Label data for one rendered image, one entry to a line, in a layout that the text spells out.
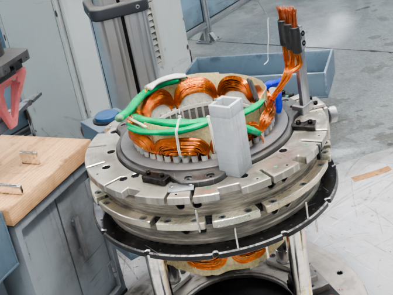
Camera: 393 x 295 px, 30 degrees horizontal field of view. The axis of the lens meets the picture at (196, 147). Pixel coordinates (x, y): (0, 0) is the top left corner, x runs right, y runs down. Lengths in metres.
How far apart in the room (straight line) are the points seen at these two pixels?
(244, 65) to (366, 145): 1.98
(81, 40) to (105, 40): 1.86
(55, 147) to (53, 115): 2.37
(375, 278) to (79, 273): 0.45
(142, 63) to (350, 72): 2.72
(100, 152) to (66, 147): 0.12
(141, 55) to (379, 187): 0.51
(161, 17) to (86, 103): 0.62
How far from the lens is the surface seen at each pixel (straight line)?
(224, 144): 0.83
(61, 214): 1.07
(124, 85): 1.39
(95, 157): 0.96
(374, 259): 1.23
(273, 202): 0.86
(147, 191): 0.85
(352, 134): 3.36
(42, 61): 3.35
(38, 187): 1.00
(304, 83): 0.97
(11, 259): 0.99
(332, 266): 1.18
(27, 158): 1.06
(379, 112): 3.55
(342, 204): 1.37
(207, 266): 0.97
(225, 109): 0.81
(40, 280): 1.05
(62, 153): 1.07
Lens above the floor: 1.50
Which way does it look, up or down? 26 degrees down
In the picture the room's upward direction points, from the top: 11 degrees counter-clockwise
